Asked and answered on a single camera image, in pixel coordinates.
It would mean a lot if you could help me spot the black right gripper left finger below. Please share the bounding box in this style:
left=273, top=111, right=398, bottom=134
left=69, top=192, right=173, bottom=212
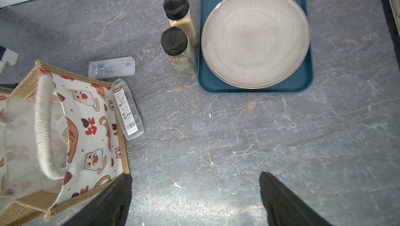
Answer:
left=64, top=174, right=132, bottom=226

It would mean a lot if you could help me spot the grey round plate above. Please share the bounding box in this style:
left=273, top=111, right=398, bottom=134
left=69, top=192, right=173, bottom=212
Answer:
left=201, top=0, right=310, bottom=89

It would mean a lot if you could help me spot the spice jar black lid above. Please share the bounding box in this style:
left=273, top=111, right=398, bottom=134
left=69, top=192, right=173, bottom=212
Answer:
left=163, top=0, right=198, bottom=47
left=160, top=27, right=198, bottom=75

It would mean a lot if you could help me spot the clear compass case barcode label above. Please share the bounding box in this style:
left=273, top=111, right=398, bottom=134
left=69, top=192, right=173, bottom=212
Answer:
left=111, top=79, right=144, bottom=141

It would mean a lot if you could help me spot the burlap canvas tote bag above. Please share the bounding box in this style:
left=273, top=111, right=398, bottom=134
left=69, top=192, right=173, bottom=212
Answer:
left=1, top=61, right=130, bottom=226

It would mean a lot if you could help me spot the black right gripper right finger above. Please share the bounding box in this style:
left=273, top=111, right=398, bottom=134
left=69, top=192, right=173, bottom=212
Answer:
left=259, top=172, right=331, bottom=226

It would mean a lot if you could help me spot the clear compass case blue insert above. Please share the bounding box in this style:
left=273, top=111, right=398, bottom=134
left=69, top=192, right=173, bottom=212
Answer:
left=88, top=57, right=136, bottom=80

